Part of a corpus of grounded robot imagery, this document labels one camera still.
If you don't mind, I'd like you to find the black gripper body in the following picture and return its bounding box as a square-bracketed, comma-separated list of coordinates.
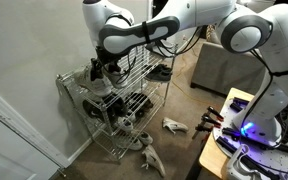
[94, 45, 124, 68]

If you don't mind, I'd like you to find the white sneaker with gum sole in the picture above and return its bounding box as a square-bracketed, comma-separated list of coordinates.
[73, 64, 114, 99]
[102, 63, 131, 90]

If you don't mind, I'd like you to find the black shoe with white stripes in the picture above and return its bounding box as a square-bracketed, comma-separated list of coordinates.
[125, 93, 145, 116]

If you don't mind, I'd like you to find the dark grey sneaker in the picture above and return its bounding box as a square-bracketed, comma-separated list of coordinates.
[144, 69, 173, 83]
[147, 63, 172, 74]

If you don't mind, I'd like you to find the brown black shoe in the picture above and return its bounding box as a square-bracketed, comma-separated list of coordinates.
[137, 96, 154, 118]

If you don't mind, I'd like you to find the black slide sandal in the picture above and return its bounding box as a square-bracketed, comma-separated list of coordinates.
[146, 40, 176, 58]

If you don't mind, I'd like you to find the worn grey white sneaker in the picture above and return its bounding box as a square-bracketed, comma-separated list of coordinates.
[138, 131, 155, 146]
[114, 133, 144, 152]

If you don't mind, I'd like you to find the white baseboard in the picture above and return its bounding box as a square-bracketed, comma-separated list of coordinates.
[66, 137, 94, 165]

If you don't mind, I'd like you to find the white Nike running shoe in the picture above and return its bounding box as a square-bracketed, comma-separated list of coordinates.
[161, 116, 190, 135]
[140, 144, 167, 178]

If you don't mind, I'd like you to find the white door trim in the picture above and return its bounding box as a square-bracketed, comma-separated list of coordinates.
[0, 80, 72, 169]

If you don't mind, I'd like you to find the patterned throw pillow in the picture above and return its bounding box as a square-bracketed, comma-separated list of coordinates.
[205, 23, 218, 44]

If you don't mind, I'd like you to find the black orange bar clamp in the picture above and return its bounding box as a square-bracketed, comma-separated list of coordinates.
[206, 105, 225, 122]
[191, 123, 216, 141]
[201, 113, 223, 130]

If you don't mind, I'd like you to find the grey couch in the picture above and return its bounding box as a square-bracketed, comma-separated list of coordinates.
[190, 31, 268, 98]

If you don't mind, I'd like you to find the black aluminium extrusion bar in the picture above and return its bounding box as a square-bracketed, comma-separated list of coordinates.
[232, 96, 251, 105]
[229, 101, 244, 113]
[215, 135, 248, 158]
[239, 154, 282, 180]
[221, 127, 242, 139]

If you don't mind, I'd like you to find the white VR controller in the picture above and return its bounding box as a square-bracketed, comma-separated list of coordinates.
[226, 143, 253, 180]

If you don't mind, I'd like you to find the round grey mounting plate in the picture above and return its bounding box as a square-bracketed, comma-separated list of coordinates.
[212, 99, 288, 180]

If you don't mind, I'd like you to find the black gripper cable bundle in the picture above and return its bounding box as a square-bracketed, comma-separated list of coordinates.
[115, 24, 207, 86]

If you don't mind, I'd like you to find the chrome wire shoe rack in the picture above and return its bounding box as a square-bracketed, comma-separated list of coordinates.
[55, 39, 178, 163]

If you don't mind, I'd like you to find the white door frame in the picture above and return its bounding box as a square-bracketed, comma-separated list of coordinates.
[146, 0, 157, 22]

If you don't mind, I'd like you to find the yellow extension cord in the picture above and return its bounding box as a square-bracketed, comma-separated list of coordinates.
[170, 49, 225, 102]

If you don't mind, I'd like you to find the black strapped arm cable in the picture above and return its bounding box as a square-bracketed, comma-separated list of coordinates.
[240, 49, 288, 132]

